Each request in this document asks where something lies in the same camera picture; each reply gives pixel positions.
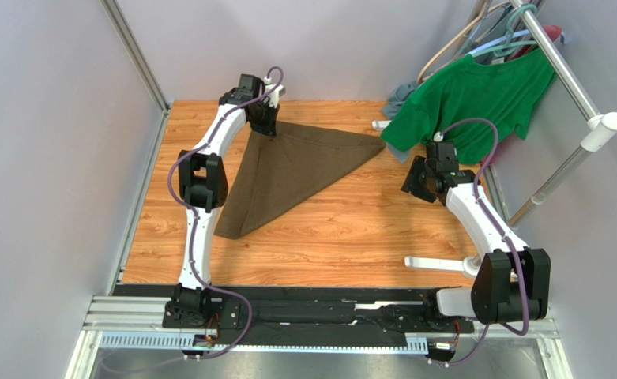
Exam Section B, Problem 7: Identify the brown cloth napkin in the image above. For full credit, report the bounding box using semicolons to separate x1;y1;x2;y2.
214;122;385;239

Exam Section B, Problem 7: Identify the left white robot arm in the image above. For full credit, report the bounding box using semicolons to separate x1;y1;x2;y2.
163;74;284;328

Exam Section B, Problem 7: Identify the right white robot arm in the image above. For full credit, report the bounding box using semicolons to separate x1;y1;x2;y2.
402;141;551;325

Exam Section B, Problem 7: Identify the grey blue cloth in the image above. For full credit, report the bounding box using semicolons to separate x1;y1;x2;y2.
382;81;419;163

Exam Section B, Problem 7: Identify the green t-shirt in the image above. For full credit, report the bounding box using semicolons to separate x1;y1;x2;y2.
381;50;556;165

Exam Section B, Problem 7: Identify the beige clothes hanger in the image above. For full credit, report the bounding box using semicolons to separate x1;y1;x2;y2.
416;0;509;84

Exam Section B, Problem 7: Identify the teal clothes hanger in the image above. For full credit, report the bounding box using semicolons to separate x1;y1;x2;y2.
468;4;538;58

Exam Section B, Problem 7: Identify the light blue clothes hanger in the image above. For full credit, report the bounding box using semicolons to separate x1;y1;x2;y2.
468;29;536;58

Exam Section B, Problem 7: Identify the metal clothes rack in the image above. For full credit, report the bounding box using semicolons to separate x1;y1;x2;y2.
371;0;617;280

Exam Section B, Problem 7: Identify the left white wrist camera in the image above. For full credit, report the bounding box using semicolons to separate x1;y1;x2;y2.
261;77;285;108

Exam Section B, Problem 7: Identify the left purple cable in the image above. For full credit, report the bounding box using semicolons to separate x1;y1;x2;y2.
97;66;285;375

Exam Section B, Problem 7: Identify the purple cable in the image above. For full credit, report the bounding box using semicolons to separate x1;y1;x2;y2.
97;66;285;375
426;117;531;367

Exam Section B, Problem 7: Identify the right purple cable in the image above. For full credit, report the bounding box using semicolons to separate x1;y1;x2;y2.
426;117;531;367

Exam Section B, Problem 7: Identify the aluminium frame post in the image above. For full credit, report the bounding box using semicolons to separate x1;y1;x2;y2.
100;0;171;114

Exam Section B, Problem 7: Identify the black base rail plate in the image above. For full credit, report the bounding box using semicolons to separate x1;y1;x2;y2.
112;284;475;347

